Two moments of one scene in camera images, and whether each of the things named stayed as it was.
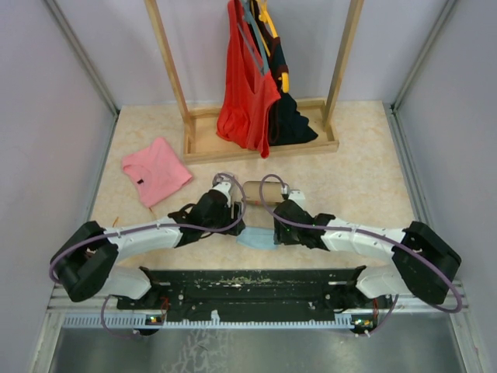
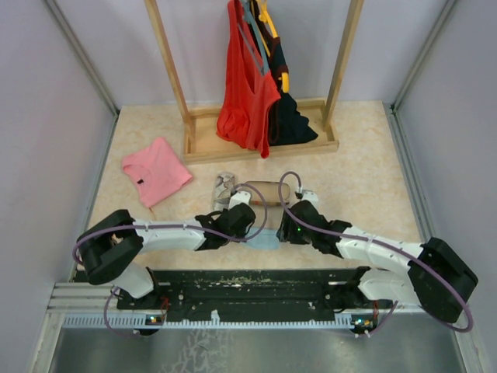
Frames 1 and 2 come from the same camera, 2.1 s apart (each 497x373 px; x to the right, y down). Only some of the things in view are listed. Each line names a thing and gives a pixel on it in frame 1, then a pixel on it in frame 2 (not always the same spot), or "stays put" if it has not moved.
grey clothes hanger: x=247 y=7 stays put
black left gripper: x=234 y=230 to x=242 y=234
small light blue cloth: x=258 y=238 stays put
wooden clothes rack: x=200 y=141 stays put
